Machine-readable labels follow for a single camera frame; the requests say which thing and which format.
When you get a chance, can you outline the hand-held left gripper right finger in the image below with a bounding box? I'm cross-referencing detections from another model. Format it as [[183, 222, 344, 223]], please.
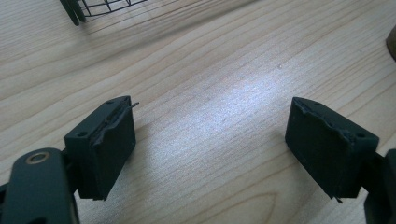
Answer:
[[284, 96, 380, 204]]

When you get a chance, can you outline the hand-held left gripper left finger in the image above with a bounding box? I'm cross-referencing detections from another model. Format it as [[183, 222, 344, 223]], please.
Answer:
[[64, 95, 140, 202]]

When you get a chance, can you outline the brown round object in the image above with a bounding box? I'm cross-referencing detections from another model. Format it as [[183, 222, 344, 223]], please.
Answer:
[[386, 23, 396, 62]]

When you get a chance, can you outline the black wire basket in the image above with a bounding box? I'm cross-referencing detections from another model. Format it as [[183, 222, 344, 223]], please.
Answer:
[[59, 0, 149, 27]]

